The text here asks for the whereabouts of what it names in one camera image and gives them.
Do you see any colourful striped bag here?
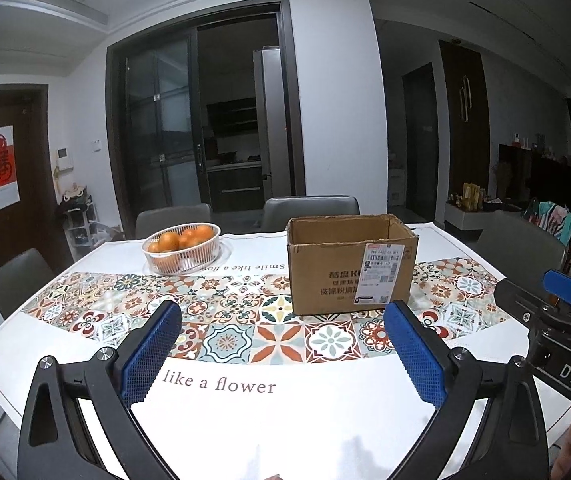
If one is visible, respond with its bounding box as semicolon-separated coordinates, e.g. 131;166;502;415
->
522;199;571;248

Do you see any clear plastic fruit basket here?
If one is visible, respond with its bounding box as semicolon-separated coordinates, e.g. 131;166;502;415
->
142;222;221;276

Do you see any grey chair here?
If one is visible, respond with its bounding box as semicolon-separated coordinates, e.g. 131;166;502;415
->
136;204;213;240
262;195;361;234
475;209;567;277
0;249;60;319

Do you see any white sideboard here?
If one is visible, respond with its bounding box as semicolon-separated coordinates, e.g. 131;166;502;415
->
444;201;522;232

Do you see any dark display cabinet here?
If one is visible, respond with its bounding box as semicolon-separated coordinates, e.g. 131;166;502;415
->
498;143;571;211

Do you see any dark interior door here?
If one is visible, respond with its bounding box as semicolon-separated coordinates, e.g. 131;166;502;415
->
402;62;439;209

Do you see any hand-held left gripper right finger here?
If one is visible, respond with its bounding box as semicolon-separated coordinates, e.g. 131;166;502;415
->
383;300;551;480

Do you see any kitchen base cabinet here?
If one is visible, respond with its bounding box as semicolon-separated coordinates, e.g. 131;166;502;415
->
208;161;265;212

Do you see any tall dark wooden cabinet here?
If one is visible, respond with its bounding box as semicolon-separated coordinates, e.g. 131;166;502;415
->
439;40;491;211

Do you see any sliding glass door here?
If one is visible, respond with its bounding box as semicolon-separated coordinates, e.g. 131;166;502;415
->
106;2;307;233

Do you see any dark wooden door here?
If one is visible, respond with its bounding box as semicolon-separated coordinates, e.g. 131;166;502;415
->
0;84;49;273

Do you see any red wall calendar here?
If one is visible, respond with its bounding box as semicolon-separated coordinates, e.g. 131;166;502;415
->
0;127;21;212

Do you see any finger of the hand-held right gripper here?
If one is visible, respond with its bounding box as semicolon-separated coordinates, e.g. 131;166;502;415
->
542;269;571;311

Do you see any patterned tablecloth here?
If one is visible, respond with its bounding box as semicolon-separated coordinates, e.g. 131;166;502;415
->
0;222;561;480

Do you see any small storage cart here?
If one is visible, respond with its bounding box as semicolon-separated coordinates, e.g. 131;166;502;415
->
58;185;112;262

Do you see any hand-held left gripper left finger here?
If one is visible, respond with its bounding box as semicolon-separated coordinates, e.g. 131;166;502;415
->
17;299;184;477

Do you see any cardboard box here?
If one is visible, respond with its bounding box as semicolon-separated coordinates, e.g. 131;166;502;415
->
285;213;420;316

